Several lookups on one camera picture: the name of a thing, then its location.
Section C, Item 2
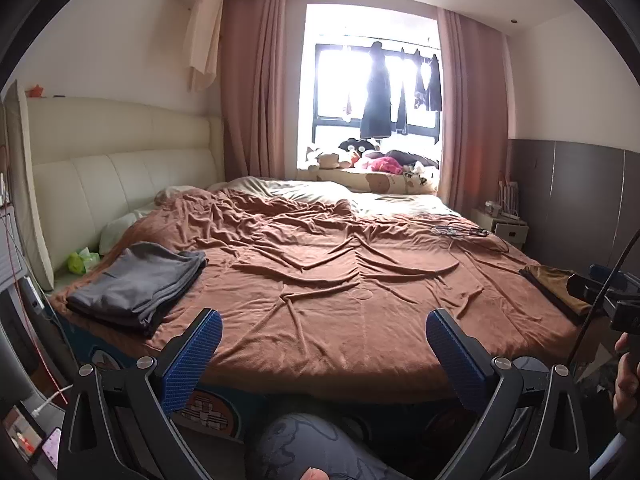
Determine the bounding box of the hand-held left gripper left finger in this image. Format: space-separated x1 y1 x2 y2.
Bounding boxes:
57 307 224 480

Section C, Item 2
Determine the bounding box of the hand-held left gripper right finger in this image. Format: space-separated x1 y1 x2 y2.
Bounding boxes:
425 308 593 480

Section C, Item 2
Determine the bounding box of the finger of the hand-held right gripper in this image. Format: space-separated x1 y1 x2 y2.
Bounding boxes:
589 263 629 284
566 272 609 306

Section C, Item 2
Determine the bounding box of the brown and black garment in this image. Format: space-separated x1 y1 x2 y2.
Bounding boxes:
519 264 597 324

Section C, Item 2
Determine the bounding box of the grey t-shirt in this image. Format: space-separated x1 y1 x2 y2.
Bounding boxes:
66 241 208 339

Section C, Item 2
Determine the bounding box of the person's right hand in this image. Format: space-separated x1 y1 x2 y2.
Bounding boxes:
612 332 640 421

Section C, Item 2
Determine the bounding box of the printed blue bed base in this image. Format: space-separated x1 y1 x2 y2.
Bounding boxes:
47 300 506 443

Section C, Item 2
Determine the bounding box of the white nightstand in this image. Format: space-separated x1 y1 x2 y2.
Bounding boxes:
471 206 530 252

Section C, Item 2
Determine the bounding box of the white rack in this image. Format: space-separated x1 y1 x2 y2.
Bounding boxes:
496 179 522 221

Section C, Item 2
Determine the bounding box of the green plastic bag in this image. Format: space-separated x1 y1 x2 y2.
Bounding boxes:
67 247 102 276

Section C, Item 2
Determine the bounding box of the white bed pillow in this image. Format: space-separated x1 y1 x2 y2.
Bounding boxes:
97 210 152 256

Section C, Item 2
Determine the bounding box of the brown fleece blanket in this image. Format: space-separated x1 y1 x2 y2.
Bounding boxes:
50 187 608 405

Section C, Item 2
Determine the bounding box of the smartphone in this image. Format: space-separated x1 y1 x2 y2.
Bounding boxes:
39 427 65 476

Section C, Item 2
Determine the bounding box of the pink plush toy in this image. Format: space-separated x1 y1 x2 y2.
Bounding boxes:
357 156 404 176

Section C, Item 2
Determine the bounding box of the pink curtain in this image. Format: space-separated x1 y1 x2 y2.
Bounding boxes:
220 0 308 187
436 7 519 209

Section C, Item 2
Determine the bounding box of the cream padded headboard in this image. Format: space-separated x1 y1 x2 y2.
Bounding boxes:
25 96 227 292

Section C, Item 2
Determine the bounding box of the black and orange plush toy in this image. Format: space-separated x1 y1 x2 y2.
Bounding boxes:
339 138 382 161

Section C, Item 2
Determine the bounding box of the white and brown plush toy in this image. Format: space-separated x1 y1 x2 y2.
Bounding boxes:
306 145 352 171

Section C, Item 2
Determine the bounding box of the cream upright padded panel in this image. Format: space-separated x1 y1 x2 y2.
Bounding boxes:
1 79 55 293

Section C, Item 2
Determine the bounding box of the dark hanging garment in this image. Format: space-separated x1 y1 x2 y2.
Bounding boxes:
413 51 444 113

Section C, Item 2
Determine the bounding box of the bedroom window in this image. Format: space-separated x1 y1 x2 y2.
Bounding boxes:
304 4 444 171

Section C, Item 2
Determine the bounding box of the cream hanging cloth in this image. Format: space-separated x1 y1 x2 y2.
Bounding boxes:
182 0 225 94

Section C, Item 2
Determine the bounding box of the thin black cable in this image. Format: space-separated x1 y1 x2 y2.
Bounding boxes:
572 227 640 361

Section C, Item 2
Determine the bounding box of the white charging cable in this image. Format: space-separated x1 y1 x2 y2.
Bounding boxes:
31 385 76 418

